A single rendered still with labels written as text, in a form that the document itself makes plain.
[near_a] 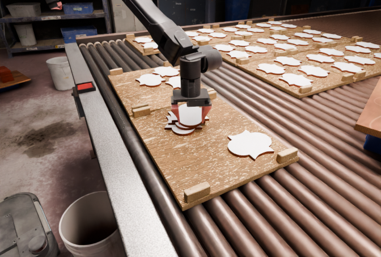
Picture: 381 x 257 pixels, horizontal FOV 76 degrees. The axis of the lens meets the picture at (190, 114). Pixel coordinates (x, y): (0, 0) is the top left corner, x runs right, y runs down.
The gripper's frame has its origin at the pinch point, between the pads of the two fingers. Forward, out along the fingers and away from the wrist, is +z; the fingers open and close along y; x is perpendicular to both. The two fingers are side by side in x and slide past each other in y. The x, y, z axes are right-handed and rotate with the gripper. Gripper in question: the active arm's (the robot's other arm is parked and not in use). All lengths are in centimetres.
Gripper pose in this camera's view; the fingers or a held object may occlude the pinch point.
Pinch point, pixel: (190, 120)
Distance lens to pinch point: 74.7
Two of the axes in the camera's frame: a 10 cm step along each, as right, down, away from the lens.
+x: 0.9, 5.0, -8.6
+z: 0.1, 8.6, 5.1
